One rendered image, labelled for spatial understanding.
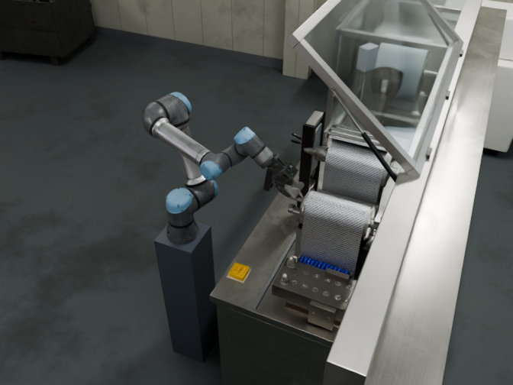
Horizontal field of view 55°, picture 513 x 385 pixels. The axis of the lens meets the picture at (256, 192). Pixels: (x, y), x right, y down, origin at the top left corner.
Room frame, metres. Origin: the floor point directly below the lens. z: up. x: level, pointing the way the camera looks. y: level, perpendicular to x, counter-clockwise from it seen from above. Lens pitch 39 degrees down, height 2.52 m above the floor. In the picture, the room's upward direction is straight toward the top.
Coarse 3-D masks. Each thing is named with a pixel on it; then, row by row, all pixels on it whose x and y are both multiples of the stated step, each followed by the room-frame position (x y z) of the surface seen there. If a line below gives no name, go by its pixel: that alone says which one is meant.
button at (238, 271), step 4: (236, 264) 1.47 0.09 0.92; (240, 264) 1.47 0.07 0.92; (232, 268) 1.45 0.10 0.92; (236, 268) 1.45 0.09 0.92; (240, 268) 1.45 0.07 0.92; (244, 268) 1.45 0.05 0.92; (248, 268) 1.45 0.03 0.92; (232, 272) 1.43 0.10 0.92; (236, 272) 1.43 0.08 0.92; (240, 272) 1.43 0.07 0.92; (244, 272) 1.43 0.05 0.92; (228, 276) 1.43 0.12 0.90; (232, 276) 1.42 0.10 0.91; (236, 276) 1.41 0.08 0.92; (240, 276) 1.41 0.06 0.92; (244, 276) 1.42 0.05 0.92
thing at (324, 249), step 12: (312, 240) 1.41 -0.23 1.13; (324, 240) 1.39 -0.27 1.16; (336, 240) 1.38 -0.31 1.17; (300, 252) 1.43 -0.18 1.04; (312, 252) 1.41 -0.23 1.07; (324, 252) 1.39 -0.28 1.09; (336, 252) 1.37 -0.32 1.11; (348, 252) 1.35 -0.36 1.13; (336, 264) 1.37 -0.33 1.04; (348, 264) 1.35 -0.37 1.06
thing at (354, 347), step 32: (480, 0) 2.76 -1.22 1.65; (448, 96) 1.63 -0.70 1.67; (416, 192) 1.08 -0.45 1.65; (384, 224) 0.95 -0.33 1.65; (384, 256) 0.83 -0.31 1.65; (384, 288) 0.73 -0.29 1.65; (352, 320) 0.64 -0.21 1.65; (384, 320) 0.66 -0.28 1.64; (352, 352) 0.57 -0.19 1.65; (352, 384) 0.52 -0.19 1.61
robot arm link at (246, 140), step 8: (248, 128) 1.61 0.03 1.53; (240, 136) 1.58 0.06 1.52; (248, 136) 1.58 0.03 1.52; (256, 136) 1.61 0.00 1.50; (240, 144) 1.58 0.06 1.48; (248, 144) 1.57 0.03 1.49; (256, 144) 1.57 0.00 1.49; (264, 144) 1.59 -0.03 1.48; (240, 152) 1.58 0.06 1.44; (248, 152) 1.56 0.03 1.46; (256, 152) 1.55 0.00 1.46
